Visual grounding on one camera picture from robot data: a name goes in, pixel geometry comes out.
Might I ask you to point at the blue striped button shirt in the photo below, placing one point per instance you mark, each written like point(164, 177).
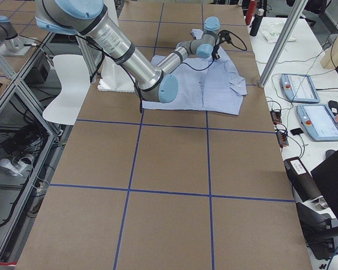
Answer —
point(194, 81)

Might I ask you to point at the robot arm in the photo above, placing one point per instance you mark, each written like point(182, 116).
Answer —
point(154, 83)

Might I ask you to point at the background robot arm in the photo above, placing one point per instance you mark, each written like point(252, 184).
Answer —
point(11, 44)

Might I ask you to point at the lower teach pendant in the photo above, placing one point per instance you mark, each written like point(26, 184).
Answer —
point(318, 121)

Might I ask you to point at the teach pendant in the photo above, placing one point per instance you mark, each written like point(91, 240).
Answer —
point(318, 121)
point(299, 88)

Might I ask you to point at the upper teach pendant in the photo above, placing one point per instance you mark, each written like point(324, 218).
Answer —
point(299, 88)

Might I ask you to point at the black monitor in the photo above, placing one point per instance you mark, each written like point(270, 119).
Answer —
point(325, 176)

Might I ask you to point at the lower orange terminal board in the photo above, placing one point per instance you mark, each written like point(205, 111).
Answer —
point(282, 138)

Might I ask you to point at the orange terminal board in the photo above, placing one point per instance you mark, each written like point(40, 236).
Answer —
point(276, 116)
point(282, 138)

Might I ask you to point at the plastic bag with green print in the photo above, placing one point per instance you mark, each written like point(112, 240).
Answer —
point(271, 31)

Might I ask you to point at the black water bottle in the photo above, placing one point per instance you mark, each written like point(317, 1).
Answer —
point(256, 22)

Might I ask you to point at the red bottle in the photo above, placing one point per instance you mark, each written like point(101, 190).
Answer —
point(250, 11)

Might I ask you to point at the white plastic chair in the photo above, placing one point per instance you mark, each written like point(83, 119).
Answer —
point(75, 82)

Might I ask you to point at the black box under table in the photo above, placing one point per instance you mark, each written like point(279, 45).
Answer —
point(39, 72)

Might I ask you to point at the white power strip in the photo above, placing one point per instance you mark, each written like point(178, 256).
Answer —
point(14, 170)

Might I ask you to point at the grey aluminium frame post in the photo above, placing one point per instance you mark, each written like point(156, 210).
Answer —
point(288, 27)

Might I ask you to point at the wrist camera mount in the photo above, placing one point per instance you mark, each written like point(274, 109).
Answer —
point(223, 37)

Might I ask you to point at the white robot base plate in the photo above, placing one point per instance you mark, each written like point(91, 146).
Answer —
point(114, 78)

